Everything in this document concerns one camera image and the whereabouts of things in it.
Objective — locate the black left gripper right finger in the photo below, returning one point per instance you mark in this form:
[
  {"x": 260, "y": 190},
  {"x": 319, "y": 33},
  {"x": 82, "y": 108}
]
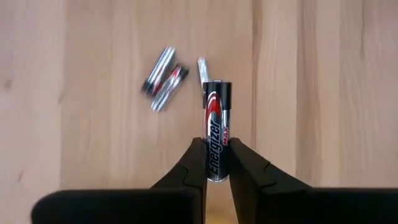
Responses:
[{"x": 248, "y": 174}]

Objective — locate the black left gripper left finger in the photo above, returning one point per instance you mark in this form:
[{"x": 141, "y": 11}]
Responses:
[{"x": 189, "y": 174}]

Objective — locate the silver black Energizer battery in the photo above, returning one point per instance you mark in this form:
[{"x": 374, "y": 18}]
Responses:
[
  {"x": 202, "y": 71},
  {"x": 217, "y": 124},
  {"x": 169, "y": 87},
  {"x": 160, "y": 68}
]

